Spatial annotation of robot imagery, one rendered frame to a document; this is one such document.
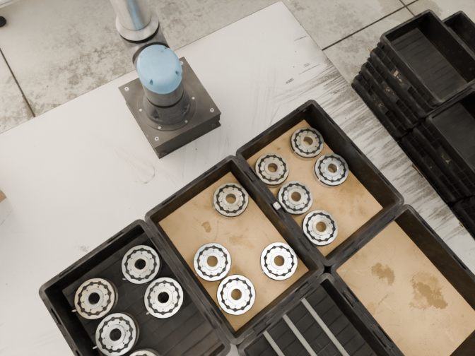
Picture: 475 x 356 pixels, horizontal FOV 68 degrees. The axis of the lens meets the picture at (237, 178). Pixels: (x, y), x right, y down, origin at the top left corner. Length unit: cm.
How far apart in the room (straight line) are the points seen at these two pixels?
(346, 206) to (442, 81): 99
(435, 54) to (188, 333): 163
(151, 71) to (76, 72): 140
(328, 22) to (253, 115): 139
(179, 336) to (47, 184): 66
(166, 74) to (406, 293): 90
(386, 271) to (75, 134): 109
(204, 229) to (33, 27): 196
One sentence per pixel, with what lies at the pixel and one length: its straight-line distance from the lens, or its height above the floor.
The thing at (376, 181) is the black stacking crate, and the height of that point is 90.
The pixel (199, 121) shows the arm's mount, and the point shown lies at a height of 80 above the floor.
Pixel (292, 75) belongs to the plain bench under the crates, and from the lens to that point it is 141.
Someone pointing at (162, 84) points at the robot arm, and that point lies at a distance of 100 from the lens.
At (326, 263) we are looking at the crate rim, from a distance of 96.
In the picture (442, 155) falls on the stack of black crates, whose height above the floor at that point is 40.
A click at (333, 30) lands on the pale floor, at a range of 255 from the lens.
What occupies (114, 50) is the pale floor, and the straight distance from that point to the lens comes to 240.
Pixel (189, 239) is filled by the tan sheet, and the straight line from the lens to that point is 103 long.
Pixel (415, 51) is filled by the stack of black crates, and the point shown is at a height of 49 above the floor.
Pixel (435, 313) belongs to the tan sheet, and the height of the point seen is 83.
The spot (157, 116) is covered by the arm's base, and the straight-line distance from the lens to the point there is 117.
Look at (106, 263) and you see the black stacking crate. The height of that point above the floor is 83.
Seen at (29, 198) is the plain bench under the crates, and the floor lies 70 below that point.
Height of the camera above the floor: 185
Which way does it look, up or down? 72 degrees down
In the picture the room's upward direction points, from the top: 10 degrees clockwise
